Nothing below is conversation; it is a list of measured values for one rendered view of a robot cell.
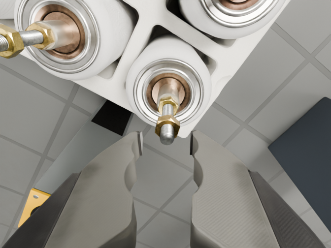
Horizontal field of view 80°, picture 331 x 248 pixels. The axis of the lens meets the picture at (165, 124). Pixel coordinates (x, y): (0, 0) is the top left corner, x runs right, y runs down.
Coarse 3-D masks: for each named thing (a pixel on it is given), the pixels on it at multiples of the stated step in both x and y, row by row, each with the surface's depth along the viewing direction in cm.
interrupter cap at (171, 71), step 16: (160, 64) 20; (176, 64) 20; (144, 80) 21; (160, 80) 21; (176, 80) 21; (192, 80) 20; (144, 96) 21; (192, 96) 21; (144, 112) 22; (192, 112) 22
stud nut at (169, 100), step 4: (168, 96) 18; (160, 100) 18; (164, 100) 18; (168, 100) 18; (172, 100) 18; (160, 104) 18; (164, 104) 18; (172, 104) 18; (176, 104) 18; (160, 108) 18; (176, 108) 18; (160, 112) 18; (176, 112) 18
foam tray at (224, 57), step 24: (144, 0) 23; (168, 0) 32; (288, 0) 23; (144, 24) 25; (168, 24) 25; (144, 48) 35; (216, 48) 26; (240, 48) 26; (120, 72) 28; (216, 72) 27; (120, 96) 29; (216, 96) 29
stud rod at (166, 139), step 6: (168, 108) 17; (162, 114) 17; (168, 114) 16; (162, 126) 14; (168, 126) 14; (162, 132) 14; (168, 132) 13; (162, 138) 13; (168, 138) 13; (168, 144) 14
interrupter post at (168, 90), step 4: (168, 84) 21; (160, 88) 21; (164, 88) 20; (168, 88) 20; (172, 88) 20; (176, 88) 21; (160, 92) 20; (164, 92) 19; (168, 92) 19; (172, 92) 19; (176, 92) 20; (160, 96) 18; (164, 96) 18; (172, 96) 18; (176, 96) 19; (176, 100) 19
